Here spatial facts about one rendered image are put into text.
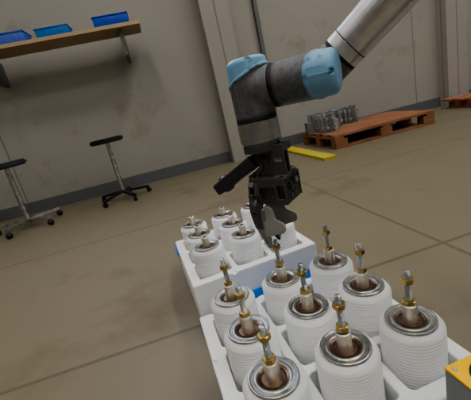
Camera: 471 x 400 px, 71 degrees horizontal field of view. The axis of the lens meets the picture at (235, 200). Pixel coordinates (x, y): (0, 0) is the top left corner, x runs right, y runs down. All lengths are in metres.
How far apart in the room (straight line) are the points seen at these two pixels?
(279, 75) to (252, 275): 0.60
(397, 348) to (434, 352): 0.05
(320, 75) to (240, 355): 0.47
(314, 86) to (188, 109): 3.29
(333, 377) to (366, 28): 0.56
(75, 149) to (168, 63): 1.35
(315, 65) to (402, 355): 0.46
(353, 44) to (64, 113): 3.46
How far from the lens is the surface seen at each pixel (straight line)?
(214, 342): 0.74
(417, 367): 0.61
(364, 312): 0.67
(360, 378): 0.54
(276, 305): 0.73
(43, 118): 3.95
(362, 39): 0.68
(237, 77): 0.60
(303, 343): 0.64
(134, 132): 3.80
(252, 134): 0.60
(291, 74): 0.57
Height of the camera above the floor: 0.63
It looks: 16 degrees down
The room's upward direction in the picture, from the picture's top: 13 degrees counter-clockwise
